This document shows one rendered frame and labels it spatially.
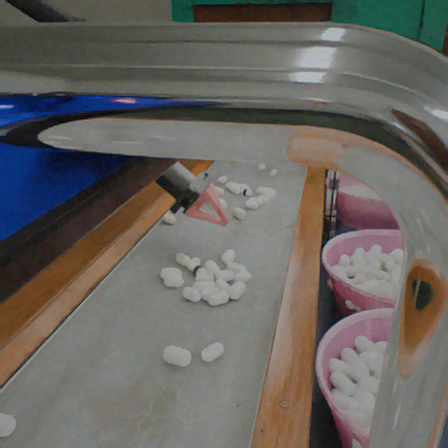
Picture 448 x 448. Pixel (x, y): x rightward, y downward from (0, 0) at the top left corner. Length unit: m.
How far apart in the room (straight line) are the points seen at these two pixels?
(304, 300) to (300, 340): 0.09
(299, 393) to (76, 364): 0.28
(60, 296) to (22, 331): 0.09
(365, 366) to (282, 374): 0.12
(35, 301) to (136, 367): 0.20
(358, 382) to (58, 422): 0.35
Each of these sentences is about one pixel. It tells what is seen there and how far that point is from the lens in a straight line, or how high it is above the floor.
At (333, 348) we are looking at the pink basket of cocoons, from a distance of 0.60.
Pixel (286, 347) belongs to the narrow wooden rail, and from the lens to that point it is 0.57.
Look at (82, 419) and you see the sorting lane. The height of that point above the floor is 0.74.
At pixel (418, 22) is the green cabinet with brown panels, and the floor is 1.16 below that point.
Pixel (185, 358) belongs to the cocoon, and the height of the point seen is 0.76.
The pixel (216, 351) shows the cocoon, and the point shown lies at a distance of 0.57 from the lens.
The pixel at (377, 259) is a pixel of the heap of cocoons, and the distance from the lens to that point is 0.85.
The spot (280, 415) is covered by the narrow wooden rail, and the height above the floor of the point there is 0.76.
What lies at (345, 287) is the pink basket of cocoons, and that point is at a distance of 0.72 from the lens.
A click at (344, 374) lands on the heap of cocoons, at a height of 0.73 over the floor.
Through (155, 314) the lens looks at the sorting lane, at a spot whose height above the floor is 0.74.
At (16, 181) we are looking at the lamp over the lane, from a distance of 0.17.
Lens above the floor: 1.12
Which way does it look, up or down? 24 degrees down
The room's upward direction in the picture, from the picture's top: straight up
